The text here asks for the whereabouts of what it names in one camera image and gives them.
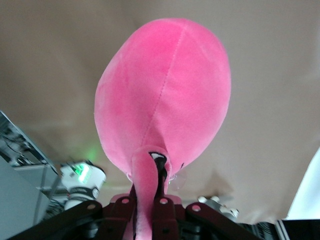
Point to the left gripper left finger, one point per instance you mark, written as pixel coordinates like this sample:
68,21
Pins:
87,220

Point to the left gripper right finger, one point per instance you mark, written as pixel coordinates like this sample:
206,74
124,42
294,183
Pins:
190,222

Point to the round pink plush toy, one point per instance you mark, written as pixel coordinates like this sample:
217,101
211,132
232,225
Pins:
162,87

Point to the brown table cloth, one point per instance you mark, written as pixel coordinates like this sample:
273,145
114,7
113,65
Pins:
50,62

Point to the aluminium table edge rail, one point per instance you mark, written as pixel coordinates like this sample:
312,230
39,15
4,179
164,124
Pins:
25,140

